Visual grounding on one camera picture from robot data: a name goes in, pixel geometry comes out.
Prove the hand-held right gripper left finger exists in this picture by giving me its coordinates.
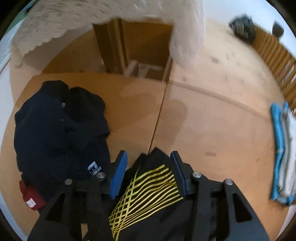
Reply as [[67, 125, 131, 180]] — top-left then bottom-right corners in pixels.
[[27, 151, 128, 241]]

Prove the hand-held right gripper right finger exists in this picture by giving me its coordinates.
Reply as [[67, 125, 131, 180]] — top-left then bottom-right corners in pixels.
[[170, 151, 271, 241]]

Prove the black yellow-striped garment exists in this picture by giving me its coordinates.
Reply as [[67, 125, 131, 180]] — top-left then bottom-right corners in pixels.
[[82, 148, 222, 241]]

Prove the dark navy garment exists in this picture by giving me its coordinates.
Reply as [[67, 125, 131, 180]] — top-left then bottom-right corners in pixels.
[[14, 80, 111, 202]]

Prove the maroon garment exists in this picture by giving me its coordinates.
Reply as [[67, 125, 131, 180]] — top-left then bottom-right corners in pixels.
[[19, 180, 48, 211]]

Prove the folded blue garment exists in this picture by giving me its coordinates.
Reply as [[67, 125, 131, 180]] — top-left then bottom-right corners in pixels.
[[269, 102, 296, 205]]

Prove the folded cream cardigan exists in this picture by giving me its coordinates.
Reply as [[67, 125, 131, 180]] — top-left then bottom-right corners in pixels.
[[276, 109, 296, 197]]

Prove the white lace tablecloth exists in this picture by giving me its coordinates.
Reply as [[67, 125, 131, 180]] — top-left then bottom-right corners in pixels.
[[10, 0, 206, 67]]

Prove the wooden slat fence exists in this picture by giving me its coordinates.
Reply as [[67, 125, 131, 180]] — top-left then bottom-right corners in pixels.
[[253, 25, 296, 109]]

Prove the wooden table pedestal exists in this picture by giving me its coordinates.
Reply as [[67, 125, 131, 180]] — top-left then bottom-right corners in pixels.
[[92, 18, 130, 75]]

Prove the black drawstring bag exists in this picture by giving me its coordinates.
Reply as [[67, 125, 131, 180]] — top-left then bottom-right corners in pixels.
[[228, 14, 256, 43]]

